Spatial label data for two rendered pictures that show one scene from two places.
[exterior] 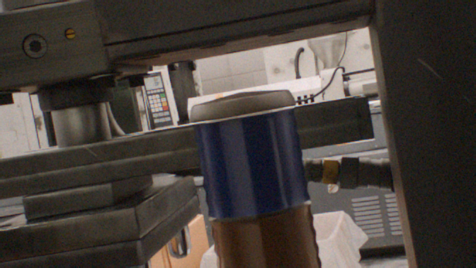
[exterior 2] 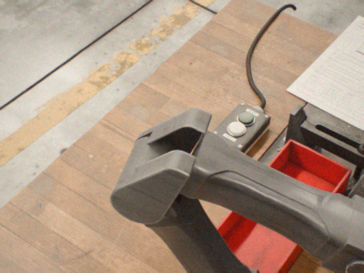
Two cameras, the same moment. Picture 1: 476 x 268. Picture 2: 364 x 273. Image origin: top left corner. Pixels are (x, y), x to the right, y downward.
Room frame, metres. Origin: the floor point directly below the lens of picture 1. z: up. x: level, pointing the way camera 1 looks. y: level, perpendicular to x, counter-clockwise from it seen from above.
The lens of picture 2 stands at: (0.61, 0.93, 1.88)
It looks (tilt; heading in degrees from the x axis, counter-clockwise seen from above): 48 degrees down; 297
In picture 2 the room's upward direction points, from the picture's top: 1 degrees clockwise
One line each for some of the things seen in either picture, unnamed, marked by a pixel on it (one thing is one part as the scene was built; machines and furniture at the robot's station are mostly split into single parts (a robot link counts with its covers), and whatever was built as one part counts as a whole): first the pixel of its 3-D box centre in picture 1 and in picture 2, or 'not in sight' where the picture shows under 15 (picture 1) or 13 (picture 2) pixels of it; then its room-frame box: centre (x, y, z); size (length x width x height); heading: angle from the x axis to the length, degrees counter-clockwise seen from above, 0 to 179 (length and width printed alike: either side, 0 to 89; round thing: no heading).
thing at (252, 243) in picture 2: not in sight; (281, 211); (0.77, 0.24, 0.93); 0.25 x 0.12 x 0.06; 82
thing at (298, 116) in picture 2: not in sight; (306, 133); (0.79, 0.07, 0.95); 0.06 x 0.03 x 0.09; 172
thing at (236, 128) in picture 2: not in sight; (236, 130); (0.91, 0.11, 0.93); 0.03 x 0.03 x 0.02
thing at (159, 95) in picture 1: (161, 99); not in sight; (5.13, 0.47, 1.27); 0.23 x 0.18 x 0.38; 168
